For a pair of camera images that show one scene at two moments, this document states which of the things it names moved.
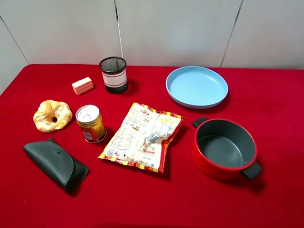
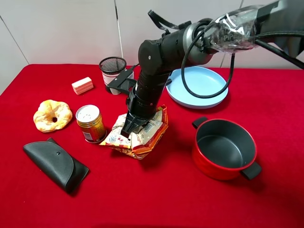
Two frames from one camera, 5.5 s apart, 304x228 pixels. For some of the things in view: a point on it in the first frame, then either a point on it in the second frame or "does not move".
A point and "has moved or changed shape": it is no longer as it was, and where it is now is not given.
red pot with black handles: (224, 149) does not move
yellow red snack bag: (143, 137) has moved or changed shape
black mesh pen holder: (113, 69) does not move
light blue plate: (196, 87) does not move
